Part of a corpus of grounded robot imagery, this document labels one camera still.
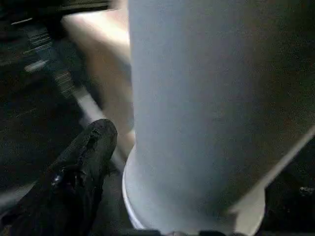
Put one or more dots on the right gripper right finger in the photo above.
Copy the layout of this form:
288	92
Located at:
295	204

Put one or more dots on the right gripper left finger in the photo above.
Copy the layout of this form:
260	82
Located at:
73	184

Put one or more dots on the white plastic table leg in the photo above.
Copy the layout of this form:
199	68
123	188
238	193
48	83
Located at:
197	86

